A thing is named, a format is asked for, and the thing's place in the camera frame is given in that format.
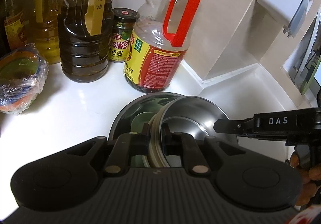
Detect green square plate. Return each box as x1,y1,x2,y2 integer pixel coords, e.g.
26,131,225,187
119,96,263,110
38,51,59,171
131,112,156,167

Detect large steel plate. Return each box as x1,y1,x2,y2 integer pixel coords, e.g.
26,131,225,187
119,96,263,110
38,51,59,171
109,93,239,145

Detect small steel bowl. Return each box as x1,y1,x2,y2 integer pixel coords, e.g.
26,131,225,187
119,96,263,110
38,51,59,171
147,96,238,167

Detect plastic-wrapped colourful bowls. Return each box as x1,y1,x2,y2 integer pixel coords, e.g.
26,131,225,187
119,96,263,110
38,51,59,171
1,44,49,114

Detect person right hand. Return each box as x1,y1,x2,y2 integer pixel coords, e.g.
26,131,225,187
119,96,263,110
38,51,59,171
290,152,321,206

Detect steel dish rack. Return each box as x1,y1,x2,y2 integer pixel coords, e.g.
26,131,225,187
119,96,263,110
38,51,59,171
282,0,320,95

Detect bean paste jar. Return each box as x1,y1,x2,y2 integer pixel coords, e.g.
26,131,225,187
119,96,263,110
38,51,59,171
108,8,137,63

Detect dark oil bottle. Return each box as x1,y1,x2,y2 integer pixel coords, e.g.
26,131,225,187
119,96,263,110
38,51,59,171
58,0,114,83

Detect small yellow-cap bottle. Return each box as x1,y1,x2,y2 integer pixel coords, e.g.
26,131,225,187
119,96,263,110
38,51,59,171
1,0,27,55

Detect yellow oil bottle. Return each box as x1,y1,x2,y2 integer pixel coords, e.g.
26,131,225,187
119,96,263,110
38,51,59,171
29,0,63,64

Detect red-handled soy sauce bottle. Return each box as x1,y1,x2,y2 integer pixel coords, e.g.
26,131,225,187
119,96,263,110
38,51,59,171
124,0,201,93

